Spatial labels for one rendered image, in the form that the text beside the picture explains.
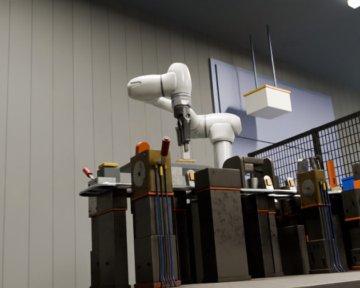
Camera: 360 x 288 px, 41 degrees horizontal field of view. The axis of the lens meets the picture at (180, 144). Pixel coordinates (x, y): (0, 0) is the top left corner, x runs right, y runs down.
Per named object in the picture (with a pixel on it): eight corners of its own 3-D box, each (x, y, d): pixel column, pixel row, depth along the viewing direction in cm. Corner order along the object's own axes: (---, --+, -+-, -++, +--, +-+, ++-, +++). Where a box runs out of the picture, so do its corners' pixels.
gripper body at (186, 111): (170, 111, 215) (171, 131, 213) (177, 104, 208) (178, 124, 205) (186, 112, 218) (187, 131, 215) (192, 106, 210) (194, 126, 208)
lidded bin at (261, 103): (269, 120, 576) (266, 101, 583) (294, 112, 549) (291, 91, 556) (244, 115, 548) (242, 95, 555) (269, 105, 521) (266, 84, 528)
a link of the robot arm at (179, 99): (174, 92, 209) (175, 104, 207) (194, 93, 212) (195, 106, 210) (167, 99, 217) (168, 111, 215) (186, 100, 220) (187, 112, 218)
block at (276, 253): (275, 276, 168) (266, 195, 176) (262, 277, 174) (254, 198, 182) (284, 275, 170) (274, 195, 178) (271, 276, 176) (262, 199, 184)
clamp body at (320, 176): (336, 274, 152) (319, 167, 162) (308, 275, 162) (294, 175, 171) (350, 272, 156) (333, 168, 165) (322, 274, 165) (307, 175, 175)
